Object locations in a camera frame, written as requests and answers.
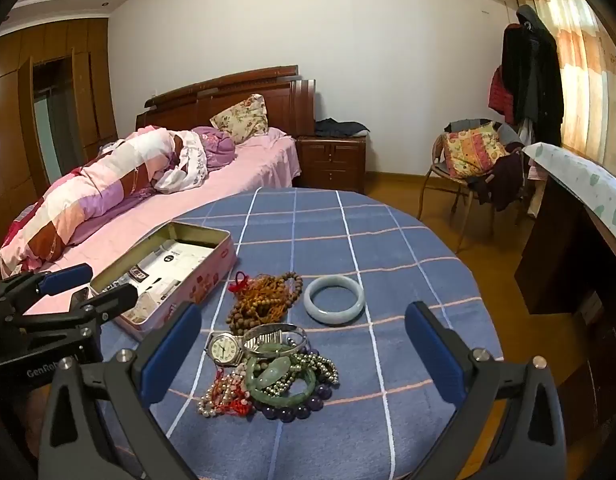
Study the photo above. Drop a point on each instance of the white green patterned desk cover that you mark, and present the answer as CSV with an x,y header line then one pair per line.
x,y
578,180

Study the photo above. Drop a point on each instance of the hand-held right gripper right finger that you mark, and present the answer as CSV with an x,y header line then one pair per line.
x,y
434,355

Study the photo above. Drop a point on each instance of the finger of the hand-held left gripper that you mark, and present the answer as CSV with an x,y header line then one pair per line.
x,y
65,280
113,300

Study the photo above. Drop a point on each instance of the purple blanket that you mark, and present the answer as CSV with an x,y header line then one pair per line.
x,y
219,150

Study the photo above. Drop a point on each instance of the wooden chair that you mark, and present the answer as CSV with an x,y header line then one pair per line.
x,y
438,180

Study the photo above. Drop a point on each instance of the green jade pendant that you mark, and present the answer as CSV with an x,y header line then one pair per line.
x,y
275,369

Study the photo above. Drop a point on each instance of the hanging red garment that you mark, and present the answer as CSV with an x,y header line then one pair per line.
x,y
500,92

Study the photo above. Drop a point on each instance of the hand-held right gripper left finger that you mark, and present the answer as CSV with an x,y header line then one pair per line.
x,y
170,355

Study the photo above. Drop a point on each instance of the floral pillow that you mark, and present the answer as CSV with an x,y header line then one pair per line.
x,y
240,117

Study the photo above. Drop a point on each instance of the dark wooden headboard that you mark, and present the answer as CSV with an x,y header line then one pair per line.
x,y
213,102

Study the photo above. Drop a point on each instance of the pale jade bangle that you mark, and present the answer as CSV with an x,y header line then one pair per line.
x,y
313,311

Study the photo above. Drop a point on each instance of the dark wooden nightstand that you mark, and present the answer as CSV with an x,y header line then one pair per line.
x,y
330,162

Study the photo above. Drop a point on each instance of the hanging black coat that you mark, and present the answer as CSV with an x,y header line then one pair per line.
x,y
533,80

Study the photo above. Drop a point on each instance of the yellow patchwork cushion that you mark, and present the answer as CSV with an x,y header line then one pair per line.
x,y
473,152

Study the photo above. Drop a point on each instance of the dark wooden desk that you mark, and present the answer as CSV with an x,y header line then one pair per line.
x,y
553,250

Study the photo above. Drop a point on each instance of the black white printed paper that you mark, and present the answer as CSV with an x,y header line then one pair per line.
x,y
160,270

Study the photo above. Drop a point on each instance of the pink metal tin box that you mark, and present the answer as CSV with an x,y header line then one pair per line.
x,y
188,292

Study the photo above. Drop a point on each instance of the dark maroon garment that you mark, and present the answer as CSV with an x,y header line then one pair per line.
x,y
503,180

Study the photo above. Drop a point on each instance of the brown wooden wardrobe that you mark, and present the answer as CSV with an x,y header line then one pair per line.
x,y
8,130

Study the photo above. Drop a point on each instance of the white floral cloth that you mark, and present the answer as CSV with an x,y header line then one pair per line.
x,y
188,165

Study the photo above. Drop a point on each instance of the bed with pink sheet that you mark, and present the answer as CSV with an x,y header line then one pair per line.
x,y
248,170

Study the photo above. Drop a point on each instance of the dark folded clothes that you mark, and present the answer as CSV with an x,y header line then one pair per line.
x,y
340,127

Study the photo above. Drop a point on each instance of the pink patchwork quilt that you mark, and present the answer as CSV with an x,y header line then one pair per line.
x,y
103,185

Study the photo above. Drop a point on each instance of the patterned orange curtain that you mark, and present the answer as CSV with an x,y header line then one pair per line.
x,y
578,60

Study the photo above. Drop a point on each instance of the blue plaid tablecloth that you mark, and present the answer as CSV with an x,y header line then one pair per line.
x,y
388,240

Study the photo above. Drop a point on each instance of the silver wristwatch with metal band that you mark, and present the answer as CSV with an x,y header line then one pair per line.
x,y
220,349

